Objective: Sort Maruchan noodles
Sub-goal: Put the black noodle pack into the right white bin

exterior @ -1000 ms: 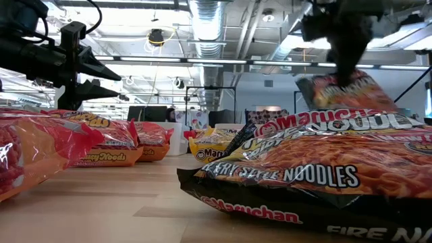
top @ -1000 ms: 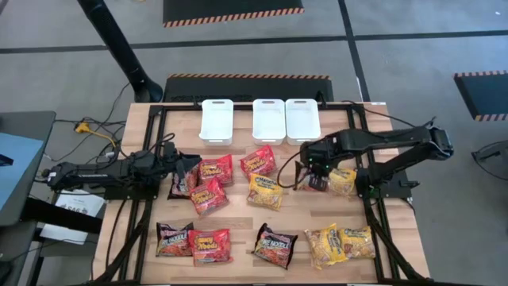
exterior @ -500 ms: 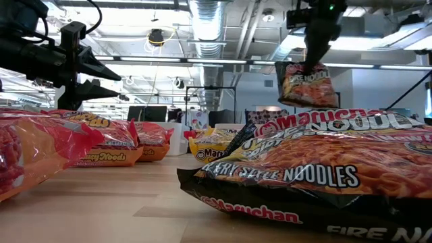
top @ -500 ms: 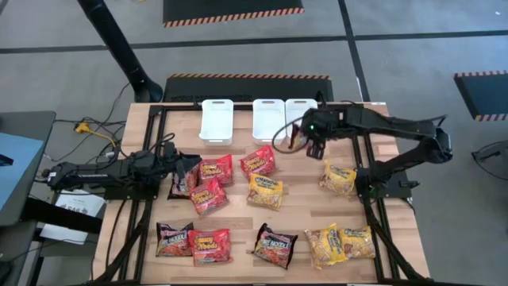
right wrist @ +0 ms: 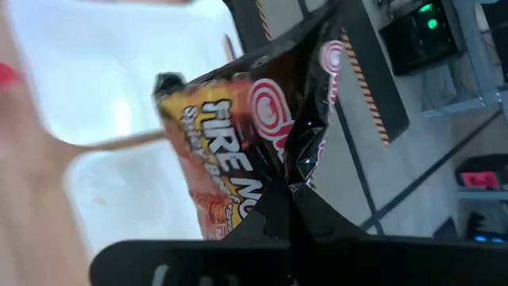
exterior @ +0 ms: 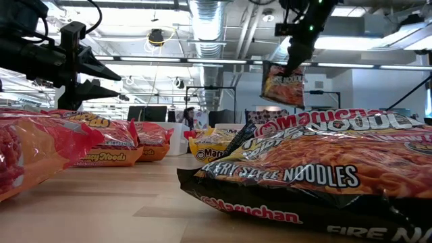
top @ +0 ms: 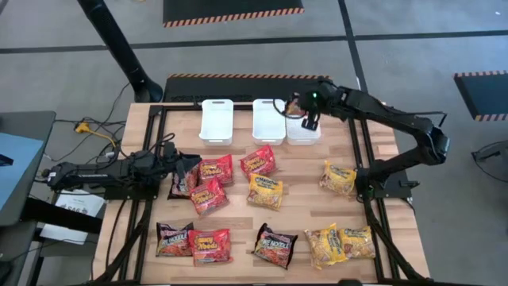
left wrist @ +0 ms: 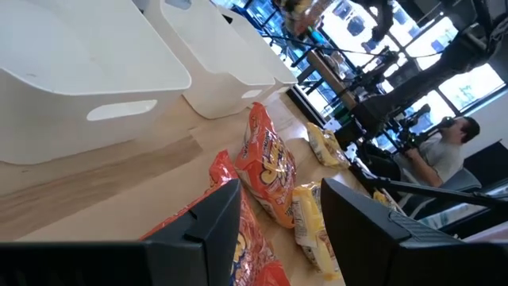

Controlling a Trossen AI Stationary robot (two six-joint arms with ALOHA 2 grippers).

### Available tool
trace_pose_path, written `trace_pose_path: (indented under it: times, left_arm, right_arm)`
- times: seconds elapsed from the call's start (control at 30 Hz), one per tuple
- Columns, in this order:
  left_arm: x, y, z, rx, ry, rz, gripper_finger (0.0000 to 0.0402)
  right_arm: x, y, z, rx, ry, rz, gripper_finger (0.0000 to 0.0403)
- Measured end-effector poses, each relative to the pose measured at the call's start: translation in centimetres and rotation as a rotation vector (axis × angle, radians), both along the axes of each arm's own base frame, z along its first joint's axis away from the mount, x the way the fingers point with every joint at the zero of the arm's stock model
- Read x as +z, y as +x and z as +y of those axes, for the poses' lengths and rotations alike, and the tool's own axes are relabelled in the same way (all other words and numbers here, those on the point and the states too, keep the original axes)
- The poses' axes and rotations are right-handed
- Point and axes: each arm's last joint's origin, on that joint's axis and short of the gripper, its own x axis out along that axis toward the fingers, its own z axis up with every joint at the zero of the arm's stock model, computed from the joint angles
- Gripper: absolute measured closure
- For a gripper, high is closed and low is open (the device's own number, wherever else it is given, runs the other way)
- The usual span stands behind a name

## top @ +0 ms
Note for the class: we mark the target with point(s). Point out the yellow Maruchan ramen pack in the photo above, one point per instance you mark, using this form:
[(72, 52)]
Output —
[(323, 248), (359, 243), (337, 178), (265, 192)]

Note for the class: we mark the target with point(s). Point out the grey desk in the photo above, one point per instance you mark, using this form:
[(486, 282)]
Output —
[(39, 127)]

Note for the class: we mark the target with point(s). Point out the black hazard-striped floor mat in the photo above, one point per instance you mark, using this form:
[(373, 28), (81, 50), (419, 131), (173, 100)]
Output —
[(238, 89), (230, 8), (484, 95)]

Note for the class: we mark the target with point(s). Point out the white plastic bin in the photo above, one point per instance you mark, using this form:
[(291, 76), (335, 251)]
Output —
[(268, 127), (297, 136), (216, 123)]

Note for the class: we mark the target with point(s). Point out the black Fire Noodle pack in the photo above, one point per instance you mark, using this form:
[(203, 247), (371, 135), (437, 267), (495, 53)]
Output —
[(295, 106), (172, 240), (275, 246), (183, 186)]

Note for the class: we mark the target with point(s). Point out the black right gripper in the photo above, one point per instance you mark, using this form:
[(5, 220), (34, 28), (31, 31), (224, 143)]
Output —
[(315, 99)]

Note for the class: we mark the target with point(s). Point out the blue desk pad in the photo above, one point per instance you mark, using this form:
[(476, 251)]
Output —
[(16, 175)]

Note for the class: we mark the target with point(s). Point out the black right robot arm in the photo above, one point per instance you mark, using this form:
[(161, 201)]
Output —
[(397, 115)]

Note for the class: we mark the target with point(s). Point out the yellow power plug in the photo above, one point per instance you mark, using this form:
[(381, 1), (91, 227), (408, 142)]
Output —
[(82, 127)]

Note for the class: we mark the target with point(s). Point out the small black device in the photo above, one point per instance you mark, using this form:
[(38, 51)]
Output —
[(5, 160)]

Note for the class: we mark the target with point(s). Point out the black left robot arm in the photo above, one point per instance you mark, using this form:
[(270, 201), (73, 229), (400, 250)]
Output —
[(99, 171)]

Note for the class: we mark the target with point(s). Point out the black round pole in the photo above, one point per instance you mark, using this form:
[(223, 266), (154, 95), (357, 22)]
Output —
[(119, 47)]

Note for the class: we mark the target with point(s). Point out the red Saucy Noods pack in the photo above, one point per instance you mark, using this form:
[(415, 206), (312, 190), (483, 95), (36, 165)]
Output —
[(216, 170), (210, 246), (208, 196), (258, 162)]

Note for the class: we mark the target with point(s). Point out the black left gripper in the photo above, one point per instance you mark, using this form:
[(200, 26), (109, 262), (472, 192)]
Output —
[(172, 157)]

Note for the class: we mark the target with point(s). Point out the black desk base bar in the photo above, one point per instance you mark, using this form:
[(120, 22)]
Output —
[(59, 216)]

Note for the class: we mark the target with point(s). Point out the white printed paper sheet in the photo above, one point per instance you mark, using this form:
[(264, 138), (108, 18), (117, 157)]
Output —
[(77, 202)]

